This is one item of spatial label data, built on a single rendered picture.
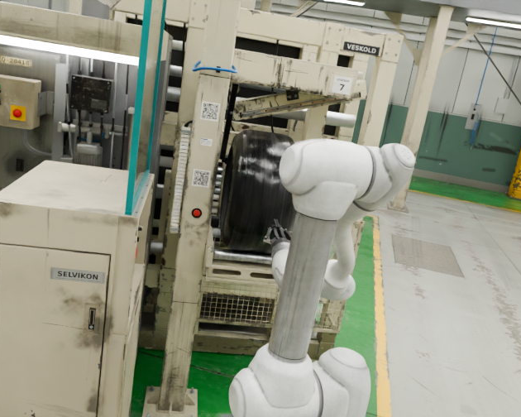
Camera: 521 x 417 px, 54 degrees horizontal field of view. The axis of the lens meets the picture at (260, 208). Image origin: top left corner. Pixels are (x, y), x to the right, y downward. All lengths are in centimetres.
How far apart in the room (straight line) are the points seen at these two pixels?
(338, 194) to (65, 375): 101
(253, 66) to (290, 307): 144
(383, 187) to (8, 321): 111
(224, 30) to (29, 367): 141
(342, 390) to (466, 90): 1041
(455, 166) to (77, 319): 1049
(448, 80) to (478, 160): 178
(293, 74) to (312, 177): 138
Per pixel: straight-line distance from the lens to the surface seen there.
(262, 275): 233
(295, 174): 112
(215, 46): 216
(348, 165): 116
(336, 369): 141
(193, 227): 228
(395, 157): 122
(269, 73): 245
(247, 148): 213
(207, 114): 217
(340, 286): 169
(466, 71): 1155
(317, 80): 249
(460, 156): 1157
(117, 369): 168
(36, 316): 163
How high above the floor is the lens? 172
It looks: 15 degrees down
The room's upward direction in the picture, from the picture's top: 9 degrees clockwise
